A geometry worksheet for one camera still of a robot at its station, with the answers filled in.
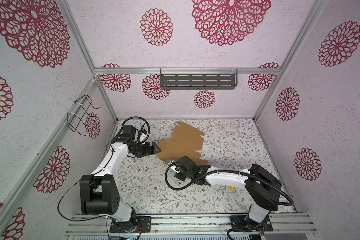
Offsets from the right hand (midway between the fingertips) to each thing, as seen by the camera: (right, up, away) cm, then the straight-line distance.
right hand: (174, 164), depth 86 cm
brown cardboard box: (+7, +12, +21) cm, 25 cm away
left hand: (-11, +7, -1) cm, 13 cm away
